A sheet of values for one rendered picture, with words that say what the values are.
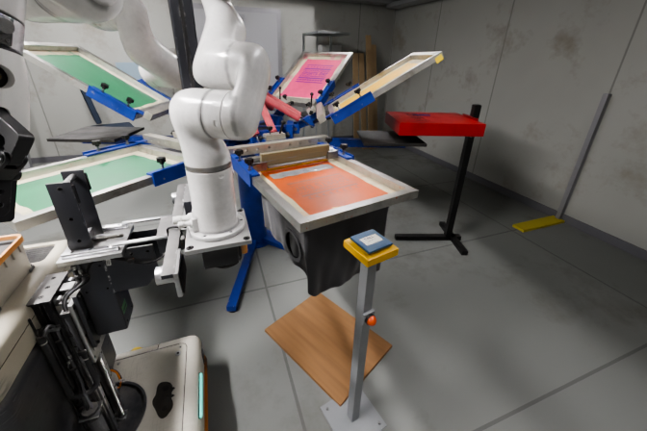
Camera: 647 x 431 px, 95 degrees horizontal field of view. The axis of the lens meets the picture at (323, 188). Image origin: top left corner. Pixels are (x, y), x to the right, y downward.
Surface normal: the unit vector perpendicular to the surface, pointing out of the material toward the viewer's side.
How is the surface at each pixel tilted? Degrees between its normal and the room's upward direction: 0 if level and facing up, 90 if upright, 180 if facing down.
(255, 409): 0
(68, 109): 90
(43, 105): 90
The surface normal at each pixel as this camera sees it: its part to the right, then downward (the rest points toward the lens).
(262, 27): 0.35, 0.39
